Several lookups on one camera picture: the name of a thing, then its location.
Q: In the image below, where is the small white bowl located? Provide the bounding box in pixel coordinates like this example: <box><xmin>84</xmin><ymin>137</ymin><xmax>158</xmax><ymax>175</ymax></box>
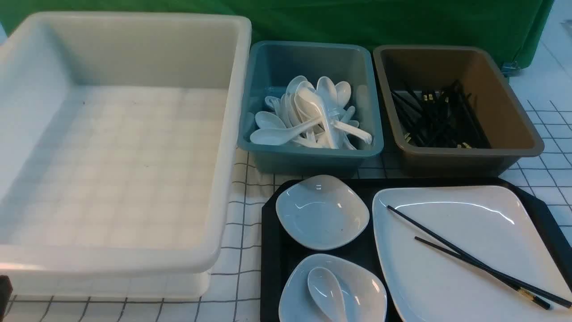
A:
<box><xmin>278</xmin><ymin>254</ymin><xmax>387</xmax><ymax>322</ymax></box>
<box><xmin>275</xmin><ymin>175</ymin><xmax>370</xmax><ymax>251</ymax></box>

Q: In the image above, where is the white spoon with red mark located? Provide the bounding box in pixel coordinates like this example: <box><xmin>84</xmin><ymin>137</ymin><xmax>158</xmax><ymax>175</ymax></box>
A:
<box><xmin>307</xmin><ymin>267</ymin><xmax>348</xmax><ymax>322</ymax></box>

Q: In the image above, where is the large white square plate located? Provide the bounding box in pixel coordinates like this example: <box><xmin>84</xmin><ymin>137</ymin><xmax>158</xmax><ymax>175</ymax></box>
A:
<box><xmin>372</xmin><ymin>186</ymin><xmax>572</xmax><ymax>322</ymax></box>

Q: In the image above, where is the black chopstick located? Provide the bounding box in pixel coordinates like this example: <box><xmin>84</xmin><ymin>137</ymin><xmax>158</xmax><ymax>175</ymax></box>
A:
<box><xmin>387</xmin><ymin>205</ymin><xmax>551</xmax><ymax>310</ymax></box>
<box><xmin>415</xmin><ymin>236</ymin><xmax>571</xmax><ymax>310</ymax></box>

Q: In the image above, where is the pile of white spoons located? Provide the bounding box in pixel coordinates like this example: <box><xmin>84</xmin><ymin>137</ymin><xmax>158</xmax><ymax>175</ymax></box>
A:
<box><xmin>249</xmin><ymin>75</ymin><xmax>373</xmax><ymax>150</ymax></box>

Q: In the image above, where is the black serving tray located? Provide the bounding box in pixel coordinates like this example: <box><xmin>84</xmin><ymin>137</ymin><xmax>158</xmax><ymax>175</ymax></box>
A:
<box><xmin>260</xmin><ymin>178</ymin><xmax>571</xmax><ymax>322</ymax></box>

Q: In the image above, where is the teal plastic bin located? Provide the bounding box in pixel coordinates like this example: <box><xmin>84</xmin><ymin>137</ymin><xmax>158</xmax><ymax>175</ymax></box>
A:
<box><xmin>237</xmin><ymin>41</ymin><xmax>384</xmax><ymax>178</ymax></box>

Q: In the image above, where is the white checkered tablecloth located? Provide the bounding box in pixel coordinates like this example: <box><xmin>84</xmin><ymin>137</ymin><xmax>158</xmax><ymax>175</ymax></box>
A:
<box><xmin>0</xmin><ymin>99</ymin><xmax>572</xmax><ymax>322</ymax></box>

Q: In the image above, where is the pile of black chopsticks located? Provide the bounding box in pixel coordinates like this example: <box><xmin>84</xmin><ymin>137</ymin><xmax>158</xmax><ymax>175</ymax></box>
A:
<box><xmin>390</xmin><ymin>79</ymin><xmax>492</xmax><ymax>149</ymax></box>

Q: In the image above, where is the large white plastic tub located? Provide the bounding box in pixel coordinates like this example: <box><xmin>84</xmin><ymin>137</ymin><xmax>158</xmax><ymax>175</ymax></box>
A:
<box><xmin>0</xmin><ymin>12</ymin><xmax>252</xmax><ymax>300</ymax></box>

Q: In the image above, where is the brown plastic bin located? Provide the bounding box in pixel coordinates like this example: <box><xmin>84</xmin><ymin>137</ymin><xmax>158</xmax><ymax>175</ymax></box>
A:
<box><xmin>373</xmin><ymin>45</ymin><xmax>545</xmax><ymax>177</ymax></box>

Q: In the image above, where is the metal binder clip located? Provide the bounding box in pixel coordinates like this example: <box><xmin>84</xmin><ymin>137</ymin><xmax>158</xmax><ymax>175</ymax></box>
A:
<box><xmin>500</xmin><ymin>61</ymin><xmax>521</xmax><ymax>77</ymax></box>

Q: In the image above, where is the green cloth backdrop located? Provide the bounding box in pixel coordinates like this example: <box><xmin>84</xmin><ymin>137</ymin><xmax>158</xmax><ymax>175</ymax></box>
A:
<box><xmin>0</xmin><ymin>0</ymin><xmax>554</xmax><ymax>68</ymax></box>

